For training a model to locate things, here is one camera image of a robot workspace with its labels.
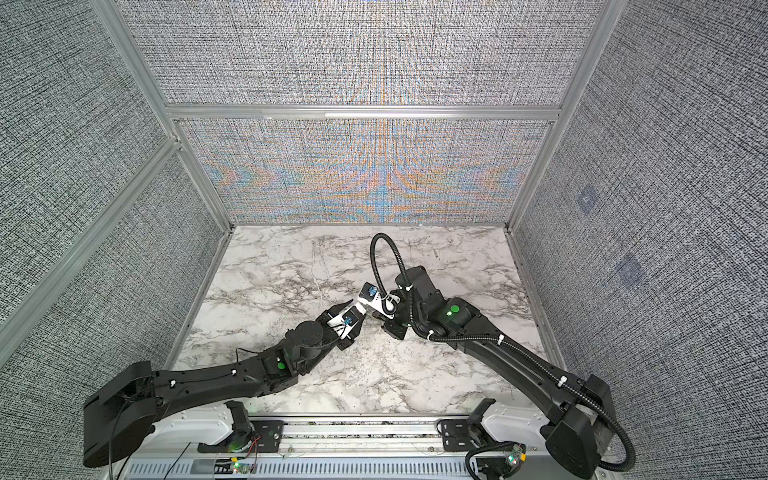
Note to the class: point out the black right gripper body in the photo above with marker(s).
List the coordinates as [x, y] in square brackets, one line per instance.
[397, 326]

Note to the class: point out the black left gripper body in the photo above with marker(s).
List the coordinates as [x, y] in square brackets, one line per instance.
[324, 321]

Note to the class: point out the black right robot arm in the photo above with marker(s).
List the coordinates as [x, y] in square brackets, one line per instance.
[581, 432]

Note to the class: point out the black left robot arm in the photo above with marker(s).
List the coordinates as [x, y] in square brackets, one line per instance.
[118, 417]

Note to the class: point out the aluminium horizontal back bar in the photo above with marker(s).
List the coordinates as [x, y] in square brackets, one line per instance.
[328, 112]

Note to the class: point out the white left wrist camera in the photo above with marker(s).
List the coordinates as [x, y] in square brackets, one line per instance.
[349, 320]

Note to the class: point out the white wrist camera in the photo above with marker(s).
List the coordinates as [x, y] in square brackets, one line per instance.
[349, 320]
[383, 303]

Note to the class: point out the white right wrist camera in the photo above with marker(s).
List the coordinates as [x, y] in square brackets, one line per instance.
[383, 303]

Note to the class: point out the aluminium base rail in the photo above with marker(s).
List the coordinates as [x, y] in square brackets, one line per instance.
[354, 447]

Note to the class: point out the aluminium left wall bar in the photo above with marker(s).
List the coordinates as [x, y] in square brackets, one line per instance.
[34, 306]

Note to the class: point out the aluminium corner post right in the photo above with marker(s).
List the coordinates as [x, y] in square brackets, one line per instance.
[585, 66]

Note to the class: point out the aluminium corner post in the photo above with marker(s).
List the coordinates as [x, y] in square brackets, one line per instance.
[585, 66]
[111, 18]

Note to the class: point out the aluminium corner post left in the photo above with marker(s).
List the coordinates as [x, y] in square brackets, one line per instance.
[111, 18]

